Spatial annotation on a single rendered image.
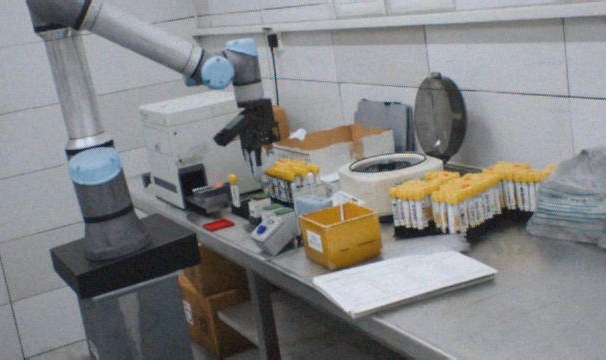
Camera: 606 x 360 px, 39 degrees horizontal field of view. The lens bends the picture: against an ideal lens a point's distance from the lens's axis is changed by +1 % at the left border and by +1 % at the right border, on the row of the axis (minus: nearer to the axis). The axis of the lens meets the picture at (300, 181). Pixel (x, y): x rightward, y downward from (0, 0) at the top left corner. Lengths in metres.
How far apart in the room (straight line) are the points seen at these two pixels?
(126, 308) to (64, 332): 1.97
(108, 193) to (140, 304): 0.26
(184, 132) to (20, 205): 1.40
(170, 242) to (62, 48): 0.51
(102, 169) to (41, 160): 1.83
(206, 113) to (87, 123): 0.55
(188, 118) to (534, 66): 1.01
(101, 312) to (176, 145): 0.72
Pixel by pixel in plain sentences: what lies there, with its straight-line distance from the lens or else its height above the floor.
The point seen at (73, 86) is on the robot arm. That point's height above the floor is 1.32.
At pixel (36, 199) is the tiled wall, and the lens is 3.81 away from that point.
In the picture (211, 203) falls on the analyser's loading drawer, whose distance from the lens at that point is 2.41.
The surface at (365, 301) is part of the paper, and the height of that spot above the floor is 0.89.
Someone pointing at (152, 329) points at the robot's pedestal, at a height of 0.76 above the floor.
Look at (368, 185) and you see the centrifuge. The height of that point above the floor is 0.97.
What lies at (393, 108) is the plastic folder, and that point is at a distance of 2.58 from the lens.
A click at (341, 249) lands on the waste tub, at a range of 1.84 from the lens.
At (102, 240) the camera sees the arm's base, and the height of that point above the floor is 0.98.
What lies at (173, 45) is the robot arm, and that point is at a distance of 1.99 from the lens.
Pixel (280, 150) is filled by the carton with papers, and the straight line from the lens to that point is 2.55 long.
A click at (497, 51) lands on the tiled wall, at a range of 2.19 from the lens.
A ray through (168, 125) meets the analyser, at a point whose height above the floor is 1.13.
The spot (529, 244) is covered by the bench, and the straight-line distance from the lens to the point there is 1.87.
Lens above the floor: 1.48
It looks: 13 degrees down
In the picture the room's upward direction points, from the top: 9 degrees counter-clockwise
